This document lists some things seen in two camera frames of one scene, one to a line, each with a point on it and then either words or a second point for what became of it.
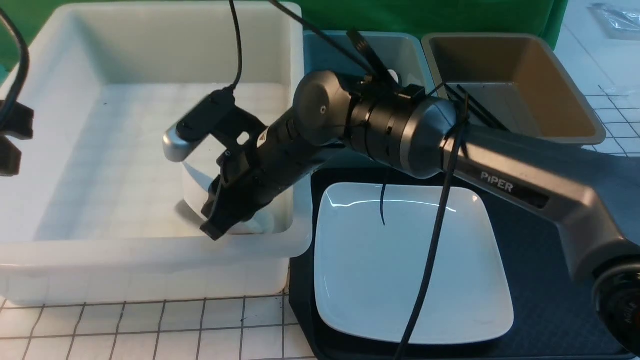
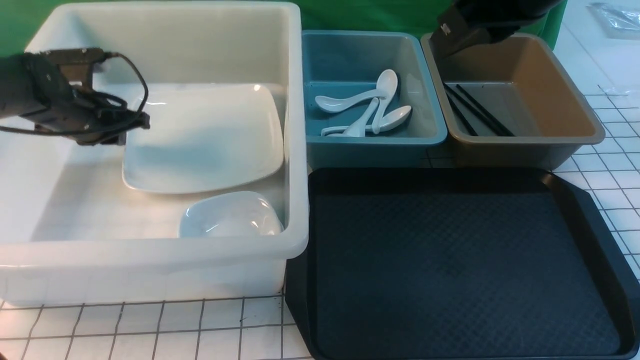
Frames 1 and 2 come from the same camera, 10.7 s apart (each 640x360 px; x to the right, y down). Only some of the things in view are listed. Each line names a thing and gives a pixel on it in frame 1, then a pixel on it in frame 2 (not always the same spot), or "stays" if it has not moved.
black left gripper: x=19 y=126 -> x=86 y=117
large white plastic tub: x=98 y=215 stays
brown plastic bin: x=518 y=82 stays
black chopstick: x=476 y=102 stays
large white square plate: x=372 y=245 -> x=202 y=134
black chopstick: x=470 y=106 stays
